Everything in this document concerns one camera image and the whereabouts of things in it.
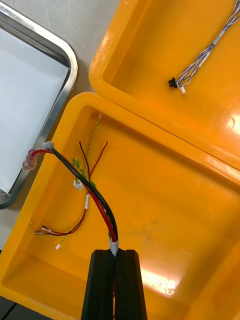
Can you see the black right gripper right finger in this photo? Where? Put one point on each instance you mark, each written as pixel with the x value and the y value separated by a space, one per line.
pixel 130 287

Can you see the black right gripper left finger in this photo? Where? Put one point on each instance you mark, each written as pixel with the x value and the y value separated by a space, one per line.
pixel 100 287

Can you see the thin red green-yellow harness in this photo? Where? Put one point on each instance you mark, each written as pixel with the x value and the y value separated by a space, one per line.
pixel 87 201

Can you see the yellow-orange plastic bin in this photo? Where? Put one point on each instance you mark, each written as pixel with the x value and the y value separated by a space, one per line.
pixel 162 205
pixel 150 50

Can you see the white sheet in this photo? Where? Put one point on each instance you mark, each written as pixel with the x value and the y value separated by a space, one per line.
pixel 25 100

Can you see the steel tray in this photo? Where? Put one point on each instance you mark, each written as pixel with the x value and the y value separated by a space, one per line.
pixel 72 75

